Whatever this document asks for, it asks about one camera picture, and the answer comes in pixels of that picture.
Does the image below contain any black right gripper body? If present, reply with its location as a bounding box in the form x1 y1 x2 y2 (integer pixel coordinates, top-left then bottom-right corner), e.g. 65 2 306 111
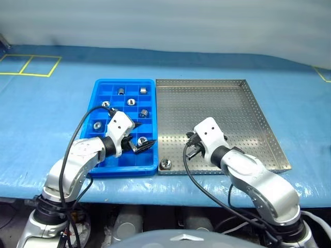
191 133 207 160

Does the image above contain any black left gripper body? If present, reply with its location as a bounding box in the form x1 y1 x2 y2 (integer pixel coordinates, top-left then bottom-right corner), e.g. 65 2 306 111
121 134 133 153

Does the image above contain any blue compartment tray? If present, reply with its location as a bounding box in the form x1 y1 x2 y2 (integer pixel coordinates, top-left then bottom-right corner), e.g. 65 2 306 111
80 79 159 178

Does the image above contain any perforated metal tray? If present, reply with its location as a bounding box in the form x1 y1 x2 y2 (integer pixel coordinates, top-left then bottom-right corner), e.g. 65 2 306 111
156 79 292 175

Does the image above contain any grey rounded shape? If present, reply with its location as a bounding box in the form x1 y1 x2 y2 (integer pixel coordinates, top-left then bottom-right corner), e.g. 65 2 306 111
180 208 215 232

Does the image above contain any blue plastic table cover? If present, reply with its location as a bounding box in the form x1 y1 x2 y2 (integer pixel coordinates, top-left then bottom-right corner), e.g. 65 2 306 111
0 44 331 209

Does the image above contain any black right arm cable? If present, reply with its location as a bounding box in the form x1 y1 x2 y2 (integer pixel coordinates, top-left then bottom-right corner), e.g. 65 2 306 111
183 141 285 243

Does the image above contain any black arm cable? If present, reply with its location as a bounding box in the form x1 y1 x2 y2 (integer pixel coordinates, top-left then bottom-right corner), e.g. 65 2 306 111
183 141 285 243
58 105 119 248

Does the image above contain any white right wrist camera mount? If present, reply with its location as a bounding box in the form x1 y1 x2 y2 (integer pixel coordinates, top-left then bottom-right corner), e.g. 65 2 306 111
193 117 228 166

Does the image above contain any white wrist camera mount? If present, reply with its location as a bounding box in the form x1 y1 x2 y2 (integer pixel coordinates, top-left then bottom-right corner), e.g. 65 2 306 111
104 111 136 158
193 117 228 166

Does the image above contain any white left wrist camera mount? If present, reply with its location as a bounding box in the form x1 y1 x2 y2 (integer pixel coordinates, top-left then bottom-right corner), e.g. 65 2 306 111
104 111 136 158

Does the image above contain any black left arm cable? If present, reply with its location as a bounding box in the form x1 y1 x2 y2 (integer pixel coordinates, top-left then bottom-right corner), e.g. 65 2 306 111
58 105 119 248

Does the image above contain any dark grey metal bracket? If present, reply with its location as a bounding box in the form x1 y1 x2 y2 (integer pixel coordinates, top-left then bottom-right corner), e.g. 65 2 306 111
0 33 12 50

